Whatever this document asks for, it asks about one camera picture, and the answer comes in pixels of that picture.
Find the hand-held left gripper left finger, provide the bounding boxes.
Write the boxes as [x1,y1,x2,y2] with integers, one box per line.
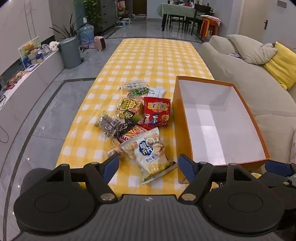
[45,154,120,202]

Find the snack packets on cabinet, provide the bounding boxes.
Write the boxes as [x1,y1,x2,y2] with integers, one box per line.
[8,71,26,85]

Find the black dining chair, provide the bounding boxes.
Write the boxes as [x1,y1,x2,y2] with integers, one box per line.
[191,3,213,35]

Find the yellow print bread packet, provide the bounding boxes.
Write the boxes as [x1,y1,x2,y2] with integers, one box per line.
[116,97,145,117]

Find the small clear bun packet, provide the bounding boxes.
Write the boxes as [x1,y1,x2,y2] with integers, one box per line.
[107,148,122,159]

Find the white biscuit bag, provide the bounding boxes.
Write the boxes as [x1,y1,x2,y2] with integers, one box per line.
[120,127,178,185]

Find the red plastic stool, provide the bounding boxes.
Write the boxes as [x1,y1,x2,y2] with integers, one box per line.
[200,17,219,40]

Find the yellow cushion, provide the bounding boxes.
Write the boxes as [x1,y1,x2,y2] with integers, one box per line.
[261,42,296,90]

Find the black and green snack packet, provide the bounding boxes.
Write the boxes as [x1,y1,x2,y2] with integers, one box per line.
[113,110,144,139]

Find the thin black cable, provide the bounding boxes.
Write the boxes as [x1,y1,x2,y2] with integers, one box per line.
[0,125,10,143]

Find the pink cloth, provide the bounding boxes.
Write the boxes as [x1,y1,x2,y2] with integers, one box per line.
[201,14,222,26]

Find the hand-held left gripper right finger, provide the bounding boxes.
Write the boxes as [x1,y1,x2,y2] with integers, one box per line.
[178,153,252,202]

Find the plush toys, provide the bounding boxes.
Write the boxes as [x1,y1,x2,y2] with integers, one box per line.
[28,47,45,65]

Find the clear packet of brown snacks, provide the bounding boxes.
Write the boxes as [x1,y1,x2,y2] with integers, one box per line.
[94,111,122,139]

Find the pink space heater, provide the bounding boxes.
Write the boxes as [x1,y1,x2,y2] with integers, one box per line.
[94,36,106,51]

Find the grey-green trash bin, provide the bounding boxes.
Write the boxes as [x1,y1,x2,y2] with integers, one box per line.
[59,37,82,69]

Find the teddy bear picture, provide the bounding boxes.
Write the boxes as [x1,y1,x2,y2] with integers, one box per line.
[18,37,41,61]

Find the white door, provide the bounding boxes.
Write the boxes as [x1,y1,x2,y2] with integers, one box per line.
[238,0,273,44]

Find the grey tall cabinet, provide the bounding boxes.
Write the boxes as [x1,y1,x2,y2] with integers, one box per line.
[99,0,117,30]

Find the green sausage packet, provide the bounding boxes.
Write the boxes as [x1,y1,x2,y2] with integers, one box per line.
[128,87,151,97]

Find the blue water jug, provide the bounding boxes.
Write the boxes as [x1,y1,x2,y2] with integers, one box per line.
[76,24,95,45]

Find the beige sofa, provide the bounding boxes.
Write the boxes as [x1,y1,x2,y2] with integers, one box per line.
[199,35,296,176]

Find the yellow checkered tablecloth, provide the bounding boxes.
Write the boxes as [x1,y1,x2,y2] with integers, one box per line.
[55,38,215,186]

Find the spiky potted plant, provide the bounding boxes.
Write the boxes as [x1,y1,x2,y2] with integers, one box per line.
[50,21,77,41]

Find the tall leafy plant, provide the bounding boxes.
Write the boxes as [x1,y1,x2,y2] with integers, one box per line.
[82,0,103,27]

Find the floor cables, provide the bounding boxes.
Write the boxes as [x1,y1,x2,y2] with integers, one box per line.
[80,45,95,55]

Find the red striped stick snack packet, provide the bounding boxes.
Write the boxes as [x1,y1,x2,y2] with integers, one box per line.
[117,125,148,143]

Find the orange cardboard box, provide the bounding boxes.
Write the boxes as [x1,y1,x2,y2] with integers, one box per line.
[173,76,270,184]

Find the white low cabinet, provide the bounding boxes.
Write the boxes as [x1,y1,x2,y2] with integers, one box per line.
[0,50,65,149]

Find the clear packet of white balls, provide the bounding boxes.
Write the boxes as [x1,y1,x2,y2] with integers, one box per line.
[119,80,145,92]

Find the dining table with green cloth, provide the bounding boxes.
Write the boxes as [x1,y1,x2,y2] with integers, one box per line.
[157,3,210,32]

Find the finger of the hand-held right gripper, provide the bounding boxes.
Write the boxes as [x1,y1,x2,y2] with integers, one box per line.
[265,159,296,178]

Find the red cartoon snack packet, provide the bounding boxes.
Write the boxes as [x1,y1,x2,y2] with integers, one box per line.
[142,97,171,127]

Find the grey cushion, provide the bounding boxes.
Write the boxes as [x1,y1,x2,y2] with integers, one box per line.
[227,34,278,65]

